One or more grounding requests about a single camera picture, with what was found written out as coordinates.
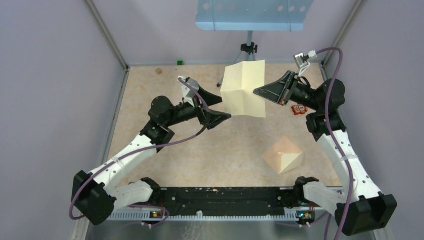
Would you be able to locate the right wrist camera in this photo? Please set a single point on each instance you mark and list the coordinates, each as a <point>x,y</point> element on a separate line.
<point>302,60</point>

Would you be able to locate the white cable duct strip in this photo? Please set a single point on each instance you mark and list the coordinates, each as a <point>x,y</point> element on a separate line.
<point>148,215</point>

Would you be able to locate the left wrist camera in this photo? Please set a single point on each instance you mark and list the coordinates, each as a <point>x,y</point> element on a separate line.
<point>189,89</point>

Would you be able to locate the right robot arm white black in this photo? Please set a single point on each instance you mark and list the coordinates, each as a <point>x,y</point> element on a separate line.
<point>362,207</point>

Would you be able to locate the cream paper letter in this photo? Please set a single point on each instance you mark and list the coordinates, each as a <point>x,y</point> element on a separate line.
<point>237,89</point>

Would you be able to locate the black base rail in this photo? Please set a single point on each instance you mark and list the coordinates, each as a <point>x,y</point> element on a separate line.
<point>227,201</point>

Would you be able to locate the peach envelope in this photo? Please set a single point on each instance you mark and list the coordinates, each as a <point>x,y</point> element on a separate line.
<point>283,156</point>

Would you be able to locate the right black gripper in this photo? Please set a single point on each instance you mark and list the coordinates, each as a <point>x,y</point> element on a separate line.
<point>276,91</point>

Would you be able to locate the red toy block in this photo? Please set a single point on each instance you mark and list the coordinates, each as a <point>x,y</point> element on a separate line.
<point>299,109</point>

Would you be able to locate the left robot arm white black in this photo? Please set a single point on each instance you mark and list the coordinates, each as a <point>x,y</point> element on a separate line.
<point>96,194</point>

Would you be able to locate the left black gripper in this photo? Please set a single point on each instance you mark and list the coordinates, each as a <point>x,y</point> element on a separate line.
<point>211,118</point>

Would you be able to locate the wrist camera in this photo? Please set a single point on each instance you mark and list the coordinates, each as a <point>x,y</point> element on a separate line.
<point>302,60</point>
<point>189,89</point>

